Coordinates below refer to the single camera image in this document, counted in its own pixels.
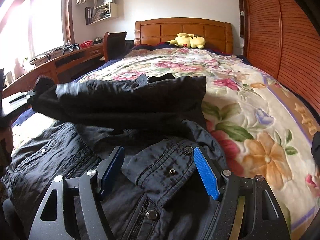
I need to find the wooden desk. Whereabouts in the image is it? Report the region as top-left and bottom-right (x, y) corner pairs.
(3, 43), (103, 98)

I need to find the floral bed blanket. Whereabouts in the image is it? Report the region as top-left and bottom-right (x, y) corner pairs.
(12, 46), (319, 239)

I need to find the white wall shelf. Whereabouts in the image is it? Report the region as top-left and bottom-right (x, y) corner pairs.
(85, 0), (118, 25)

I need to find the dark desk chair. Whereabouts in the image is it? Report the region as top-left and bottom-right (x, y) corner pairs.
(103, 32), (127, 62)

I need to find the dark blue garment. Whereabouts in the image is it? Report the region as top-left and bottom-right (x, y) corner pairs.
(311, 131), (320, 166)

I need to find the wooden louvered wardrobe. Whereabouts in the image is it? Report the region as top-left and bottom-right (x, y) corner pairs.
(240, 0), (319, 111)

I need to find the yellow plush toy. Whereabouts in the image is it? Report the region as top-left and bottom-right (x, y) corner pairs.
(165, 33), (206, 49)

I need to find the black jacket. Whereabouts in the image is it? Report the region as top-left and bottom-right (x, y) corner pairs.
(2, 74), (227, 239)

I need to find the wooden headboard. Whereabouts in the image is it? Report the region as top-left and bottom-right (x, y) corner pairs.
(135, 17), (233, 54)

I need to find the red basket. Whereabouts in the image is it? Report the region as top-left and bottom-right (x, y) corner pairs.
(79, 40), (93, 49)

